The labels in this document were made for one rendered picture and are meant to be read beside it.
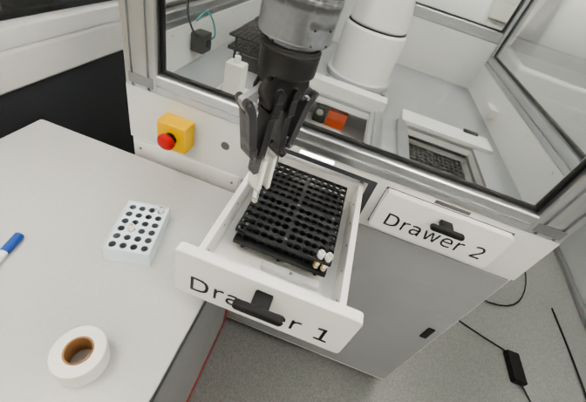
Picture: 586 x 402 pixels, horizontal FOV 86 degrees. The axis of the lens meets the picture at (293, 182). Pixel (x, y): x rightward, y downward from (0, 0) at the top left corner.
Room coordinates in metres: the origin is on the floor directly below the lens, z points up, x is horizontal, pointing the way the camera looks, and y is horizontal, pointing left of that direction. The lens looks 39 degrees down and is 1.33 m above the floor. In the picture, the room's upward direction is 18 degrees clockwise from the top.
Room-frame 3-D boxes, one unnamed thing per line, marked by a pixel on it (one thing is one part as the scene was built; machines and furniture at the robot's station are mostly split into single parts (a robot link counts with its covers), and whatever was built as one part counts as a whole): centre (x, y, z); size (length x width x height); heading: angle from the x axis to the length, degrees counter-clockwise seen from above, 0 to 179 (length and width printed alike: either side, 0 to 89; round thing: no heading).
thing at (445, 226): (0.53, -0.35, 0.91); 0.07 x 0.04 x 0.01; 86
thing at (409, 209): (0.56, -0.35, 0.87); 0.29 x 0.02 x 0.11; 86
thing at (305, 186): (0.46, -0.03, 0.87); 0.22 x 0.18 x 0.06; 176
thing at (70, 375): (0.14, 0.21, 0.78); 0.07 x 0.07 x 0.04
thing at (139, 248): (0.36, 0.26, 0.78); 0.12 x 0.08 x 0.04; 11
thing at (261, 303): (0.23, -0.01, 0.91); 0.07 x 0.04 x 0.01; 86
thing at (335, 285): (0.47, -0.03, 0.86); 0.40 x 0.26 x 0.06; 176
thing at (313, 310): (0.26, -0.01, 0.87); 0.29 x 0.02 x 0.11; 86
